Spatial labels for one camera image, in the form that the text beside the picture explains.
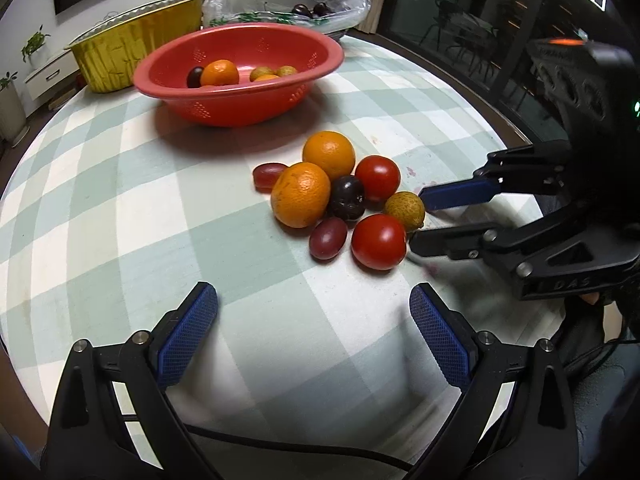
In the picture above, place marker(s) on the oblong red grape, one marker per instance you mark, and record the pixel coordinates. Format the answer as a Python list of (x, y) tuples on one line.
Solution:
[(328, 238)]

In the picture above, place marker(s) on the plant in white pot left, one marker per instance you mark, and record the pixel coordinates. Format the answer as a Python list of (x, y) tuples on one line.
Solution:
[(13, 120)]

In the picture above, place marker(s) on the longan front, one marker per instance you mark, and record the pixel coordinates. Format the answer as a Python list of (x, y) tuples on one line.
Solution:
[(261, 71)]

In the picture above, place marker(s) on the red grape behind oranges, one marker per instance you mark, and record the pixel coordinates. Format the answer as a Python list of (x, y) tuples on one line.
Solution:
[(265, 176)]

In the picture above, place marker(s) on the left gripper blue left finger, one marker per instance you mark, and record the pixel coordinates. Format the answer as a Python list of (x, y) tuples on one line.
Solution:
[(150, 362)]

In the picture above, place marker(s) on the gold foil basin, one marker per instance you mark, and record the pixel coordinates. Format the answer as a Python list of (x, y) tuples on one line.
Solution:
[(109, 52)]

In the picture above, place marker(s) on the pile of dark cherries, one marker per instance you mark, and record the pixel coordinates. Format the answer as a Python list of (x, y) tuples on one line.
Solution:
[(318, 10)]

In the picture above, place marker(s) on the orange top of pile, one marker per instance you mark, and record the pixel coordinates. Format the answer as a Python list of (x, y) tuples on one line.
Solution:
[(332, 152)]

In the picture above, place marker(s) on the red plastic colander bowl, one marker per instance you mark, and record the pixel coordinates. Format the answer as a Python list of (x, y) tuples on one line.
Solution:
[(162, 74)]

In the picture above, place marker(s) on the white tv cabinet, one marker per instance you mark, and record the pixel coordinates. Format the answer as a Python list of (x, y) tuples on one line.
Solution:
[(54, 71)]

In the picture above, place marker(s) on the dark plum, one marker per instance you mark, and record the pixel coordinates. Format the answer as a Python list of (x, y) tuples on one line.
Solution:
[(347, 198), (193, 80)]

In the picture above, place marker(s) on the small plant on cabinet left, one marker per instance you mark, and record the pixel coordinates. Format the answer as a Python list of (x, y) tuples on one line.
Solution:
[(36, 51)]

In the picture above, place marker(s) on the red tomato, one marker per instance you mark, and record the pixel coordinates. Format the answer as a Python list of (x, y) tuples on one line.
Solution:
[(379, 242), (380, 178)]

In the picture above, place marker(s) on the person's right hand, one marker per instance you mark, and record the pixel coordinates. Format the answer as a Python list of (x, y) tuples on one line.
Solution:
[(591, 298)]

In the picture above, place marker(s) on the mandarin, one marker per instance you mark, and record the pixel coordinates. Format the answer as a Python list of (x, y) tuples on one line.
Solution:
[(300, 195), (266, 77)]

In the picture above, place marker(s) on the longan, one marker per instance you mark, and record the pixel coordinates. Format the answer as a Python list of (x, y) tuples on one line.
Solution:
[(286, 70), (261, 71), (407, 208)]

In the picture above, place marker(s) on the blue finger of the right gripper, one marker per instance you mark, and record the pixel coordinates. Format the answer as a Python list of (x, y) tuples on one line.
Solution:
[(456, 243), (458, 194)]

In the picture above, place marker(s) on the large orange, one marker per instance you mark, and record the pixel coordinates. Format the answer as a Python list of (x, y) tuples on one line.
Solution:
[(220, 73)]

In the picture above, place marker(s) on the green checkered tablecloth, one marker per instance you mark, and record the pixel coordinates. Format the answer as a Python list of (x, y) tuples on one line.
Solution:
[(119, 208)]

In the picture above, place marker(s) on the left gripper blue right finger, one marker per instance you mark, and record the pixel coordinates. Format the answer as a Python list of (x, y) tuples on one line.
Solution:
[(478, 365)]

